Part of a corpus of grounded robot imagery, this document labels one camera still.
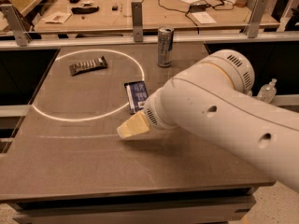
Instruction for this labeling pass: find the clear plastic bottle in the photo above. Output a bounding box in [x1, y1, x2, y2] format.
[257, 78, 277, 104]

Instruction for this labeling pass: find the metal rail bracket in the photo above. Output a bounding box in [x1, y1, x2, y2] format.
[244, 0, 268, 38]
[131, 1, 143, 42]
[0, 4, 32, 47]

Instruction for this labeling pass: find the black power adapter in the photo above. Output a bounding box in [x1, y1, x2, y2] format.
[190, 2, 207, 13]

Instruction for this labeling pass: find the left metal rail bracket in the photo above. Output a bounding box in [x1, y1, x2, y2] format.
[0, 4, 32, 47]

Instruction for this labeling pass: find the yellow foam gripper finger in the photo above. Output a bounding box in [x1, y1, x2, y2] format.
[117, 111, 150, 138]

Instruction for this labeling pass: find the white paper sheet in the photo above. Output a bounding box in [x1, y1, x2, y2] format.
[192, 11, 216, 24]

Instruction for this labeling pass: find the black oblong tool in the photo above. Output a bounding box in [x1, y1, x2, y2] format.
[71, 7, 100, 15]

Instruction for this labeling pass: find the wooden back desk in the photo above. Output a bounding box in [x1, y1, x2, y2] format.
[33, 0, 280, 34]

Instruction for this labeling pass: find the horizontal metal rail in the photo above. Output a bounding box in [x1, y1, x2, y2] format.
[0, 31, 299, 50]

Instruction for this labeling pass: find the white paper card left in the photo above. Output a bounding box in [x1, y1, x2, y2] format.
[43, 12, 71, 24]

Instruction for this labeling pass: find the blue rxbar wrapper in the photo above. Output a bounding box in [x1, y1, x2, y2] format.
[124, 81, 148, 114]

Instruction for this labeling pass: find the dark snack bar wrapper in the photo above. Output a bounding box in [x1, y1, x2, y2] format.
[69, 56, 107, 76]

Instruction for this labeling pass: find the middle metal rail bracket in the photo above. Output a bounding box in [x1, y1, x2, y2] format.
[131, 1, 143, 42]

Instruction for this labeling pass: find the silver blue drink can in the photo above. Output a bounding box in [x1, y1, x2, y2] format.
[158, 26, 174, 67]

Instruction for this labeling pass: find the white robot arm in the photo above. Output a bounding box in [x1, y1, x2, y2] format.
[117, 49, 299, 192]

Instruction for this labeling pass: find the right metal rail bracket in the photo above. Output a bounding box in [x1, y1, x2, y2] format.
[244, 0, 268, 38]

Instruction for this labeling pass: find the black cable on desk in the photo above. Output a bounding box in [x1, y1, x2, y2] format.
[157, 0, 235, 27]

